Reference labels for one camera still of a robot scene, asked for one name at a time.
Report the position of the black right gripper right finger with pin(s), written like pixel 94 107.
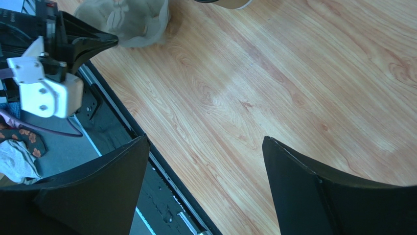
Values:
pixel 312 198

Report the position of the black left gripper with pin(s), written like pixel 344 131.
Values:
pixel 66 38

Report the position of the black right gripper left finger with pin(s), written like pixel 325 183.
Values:
pixel 95 198

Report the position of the single cardboard cup carrier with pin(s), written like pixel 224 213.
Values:
pixel 136 23

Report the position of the single paper cup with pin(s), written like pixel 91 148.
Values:
pixel 228 4

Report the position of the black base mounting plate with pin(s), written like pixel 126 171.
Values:
pixel 165 205

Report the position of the patterned cloth on floor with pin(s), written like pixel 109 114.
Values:
pixel 19 149

